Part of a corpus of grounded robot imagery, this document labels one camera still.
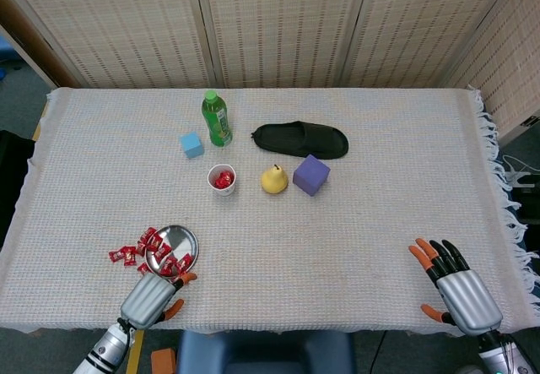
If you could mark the red candy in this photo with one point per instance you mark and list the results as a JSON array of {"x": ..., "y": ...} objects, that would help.
[
  {"x": 117, "y": 256},
  {"x": 143, "y": 269},
  {"x": 154, "y": 243},
  {"x": 147, "y": 234},
  {"x": 130, "y": 256},
  {"x": 163, "y": 251},
  {"x": 169, "y": 266},
  {"x": 228, "y": 175},
  {"x": 184, "y": 262},
  {"x": 219, "y": 182},
  {"x": 141, "y": 247}
]

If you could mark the yellow pear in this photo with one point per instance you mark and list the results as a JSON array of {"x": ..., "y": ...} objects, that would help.
[{"x": 274, "y": 182}]

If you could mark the black floor object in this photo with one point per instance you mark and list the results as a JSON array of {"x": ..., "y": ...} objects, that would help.
[{"x": 529, "y": 205}]

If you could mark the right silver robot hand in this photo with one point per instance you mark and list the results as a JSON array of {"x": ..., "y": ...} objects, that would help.
[{"x": 470, "y": 304}]

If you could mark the green drink bottle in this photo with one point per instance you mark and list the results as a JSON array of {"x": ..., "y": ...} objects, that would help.
[{"x": 217, "y": 125}]

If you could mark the round metal plate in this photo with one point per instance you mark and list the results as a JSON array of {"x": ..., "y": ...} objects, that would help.
[{"x": 181, "y": 241}]

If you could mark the white paper cup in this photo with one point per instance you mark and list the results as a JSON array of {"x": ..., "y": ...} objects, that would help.
[{"x": 223, "y": 191}]

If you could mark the woven fringed tablecloth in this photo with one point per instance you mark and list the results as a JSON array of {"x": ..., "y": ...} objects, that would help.
[{"x": 337, "y": 243}]

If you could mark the woven folding screen panel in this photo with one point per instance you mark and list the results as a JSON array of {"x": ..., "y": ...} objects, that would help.
[
  {"x": 126, "y": 23},
  {"x": 287, "y": 23},
  {"x": 506, "y": 53},
  {"x": 422, "y": 23}
]

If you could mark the orange block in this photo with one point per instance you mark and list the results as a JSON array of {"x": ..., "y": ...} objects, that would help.
[{"x": 163, "y": 361}]

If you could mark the black box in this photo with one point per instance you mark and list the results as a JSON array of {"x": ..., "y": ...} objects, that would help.
[{"x": 12, "y": 180}]

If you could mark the purple foam cube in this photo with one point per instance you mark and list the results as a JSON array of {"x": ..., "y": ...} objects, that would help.
[{"x": 312, "y": 175}]

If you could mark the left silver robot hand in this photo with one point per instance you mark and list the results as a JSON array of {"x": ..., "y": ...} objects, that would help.
[{"x": 147, "y": 302}]

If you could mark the black slipper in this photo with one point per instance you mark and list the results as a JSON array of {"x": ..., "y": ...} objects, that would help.
[{"x": 295, "y": 137}]

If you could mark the light blue foam cube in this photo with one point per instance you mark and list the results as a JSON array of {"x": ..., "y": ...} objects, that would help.
[{"x": 192, "y": 146}]

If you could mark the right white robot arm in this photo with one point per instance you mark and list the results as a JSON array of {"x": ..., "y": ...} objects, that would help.
[{"x": 500, "y": 355}]

